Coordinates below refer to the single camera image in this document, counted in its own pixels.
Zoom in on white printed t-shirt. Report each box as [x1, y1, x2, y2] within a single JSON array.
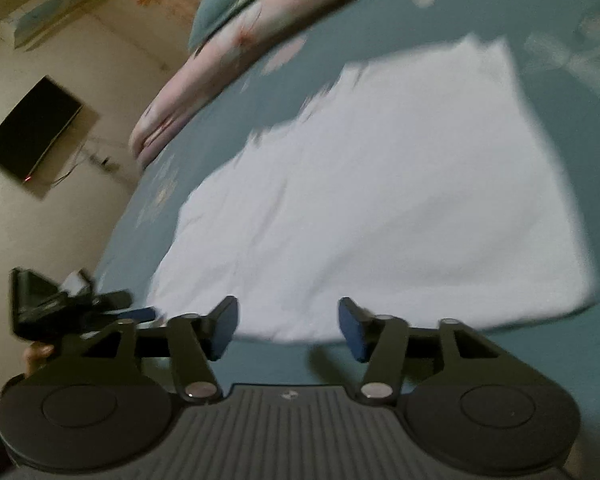
[[145, 35, 598, 343]]

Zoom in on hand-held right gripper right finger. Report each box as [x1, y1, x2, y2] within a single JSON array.
[[337, 296, 526, 406]]

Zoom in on black wall television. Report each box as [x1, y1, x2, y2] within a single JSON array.
[[0, 76, 84, 182]]

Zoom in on white air conditioner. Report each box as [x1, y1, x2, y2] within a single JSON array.
[[0, 0, 110, 50]]

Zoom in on folded pink floral quilt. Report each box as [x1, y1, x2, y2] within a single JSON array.
[[130, 0, 461, 166]]

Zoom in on person's left hand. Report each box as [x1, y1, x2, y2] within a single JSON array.
[[24, 342, 56, 376]]

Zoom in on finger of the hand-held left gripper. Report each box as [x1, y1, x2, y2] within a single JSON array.
[[115, 307, 156, 323]]

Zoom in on television cables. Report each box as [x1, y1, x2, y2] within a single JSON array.
[[50, 135, 131, 188]]

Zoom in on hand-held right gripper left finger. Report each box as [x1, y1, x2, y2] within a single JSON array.
[[55, 295, 241, 403]]

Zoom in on teal pillow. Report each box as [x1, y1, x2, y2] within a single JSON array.
[[187, 0, 331, 53]]

